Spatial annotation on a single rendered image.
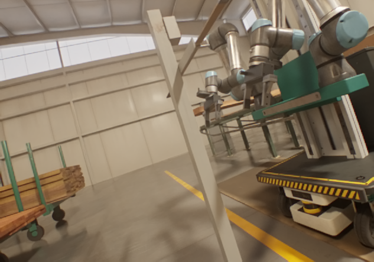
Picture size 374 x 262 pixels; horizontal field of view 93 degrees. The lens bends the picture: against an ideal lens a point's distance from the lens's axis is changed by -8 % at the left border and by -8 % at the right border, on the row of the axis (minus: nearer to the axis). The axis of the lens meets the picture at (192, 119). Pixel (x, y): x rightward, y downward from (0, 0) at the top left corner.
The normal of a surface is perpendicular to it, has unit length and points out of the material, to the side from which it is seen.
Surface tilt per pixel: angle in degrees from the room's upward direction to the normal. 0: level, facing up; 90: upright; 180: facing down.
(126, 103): 89
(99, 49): 90
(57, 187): 90
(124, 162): 93
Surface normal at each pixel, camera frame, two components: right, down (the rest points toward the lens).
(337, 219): 0.30, -0.17
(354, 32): -0.04, 0.07
